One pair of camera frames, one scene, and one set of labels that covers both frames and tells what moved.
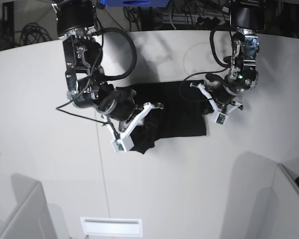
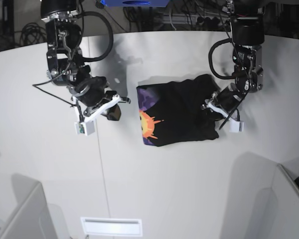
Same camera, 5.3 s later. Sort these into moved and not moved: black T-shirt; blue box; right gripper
Moved: right gripper; black T-shirt
Not moved: blue box
